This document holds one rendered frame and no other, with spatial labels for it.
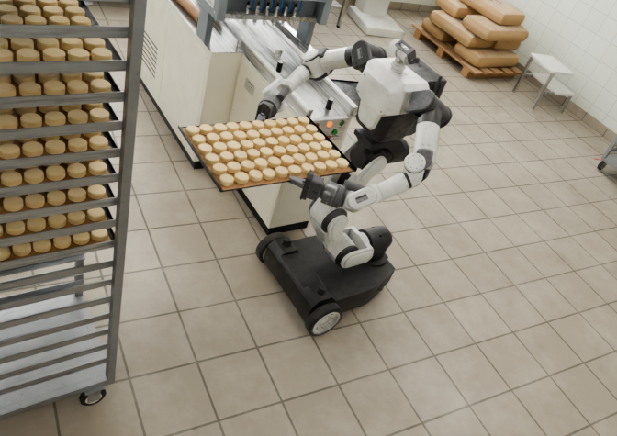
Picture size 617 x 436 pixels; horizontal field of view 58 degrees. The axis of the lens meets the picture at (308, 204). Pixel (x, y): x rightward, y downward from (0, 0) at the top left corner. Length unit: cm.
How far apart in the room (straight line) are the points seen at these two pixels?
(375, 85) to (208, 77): 128
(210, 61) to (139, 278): 126
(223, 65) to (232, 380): 173
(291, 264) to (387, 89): 111
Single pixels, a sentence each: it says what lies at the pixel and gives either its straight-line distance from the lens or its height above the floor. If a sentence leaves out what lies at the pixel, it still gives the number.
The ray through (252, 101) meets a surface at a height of 66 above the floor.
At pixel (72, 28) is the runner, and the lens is 146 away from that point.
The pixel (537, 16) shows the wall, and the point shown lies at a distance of 729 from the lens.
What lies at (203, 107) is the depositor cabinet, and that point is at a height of 48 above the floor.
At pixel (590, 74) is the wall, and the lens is 681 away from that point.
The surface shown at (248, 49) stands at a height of 88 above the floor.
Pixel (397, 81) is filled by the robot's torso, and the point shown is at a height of 133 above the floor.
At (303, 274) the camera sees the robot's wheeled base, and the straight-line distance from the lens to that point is 291.
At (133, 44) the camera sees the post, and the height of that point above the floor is 157.
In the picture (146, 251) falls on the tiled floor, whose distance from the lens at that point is 313.
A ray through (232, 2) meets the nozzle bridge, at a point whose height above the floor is 109.
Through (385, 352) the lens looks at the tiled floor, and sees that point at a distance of 301.
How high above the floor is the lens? 221
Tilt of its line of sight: 37 degrees down
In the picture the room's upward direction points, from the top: 19 degrees clockwise
